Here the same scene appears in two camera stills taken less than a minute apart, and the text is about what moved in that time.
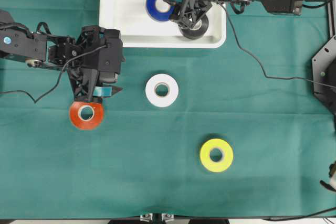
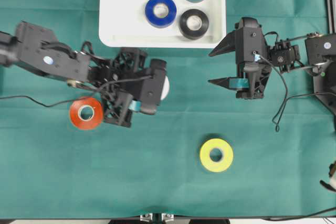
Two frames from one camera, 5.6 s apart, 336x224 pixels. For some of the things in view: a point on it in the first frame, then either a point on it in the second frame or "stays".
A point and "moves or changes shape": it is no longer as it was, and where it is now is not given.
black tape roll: x=196 y=34 stays
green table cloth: x=234 y=131 stays
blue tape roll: x=153 y=12 moves or changes shape
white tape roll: x=171 y=95 moves or changes shape
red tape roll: x=79 y=121 stays
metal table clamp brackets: x=148 y=217 stays
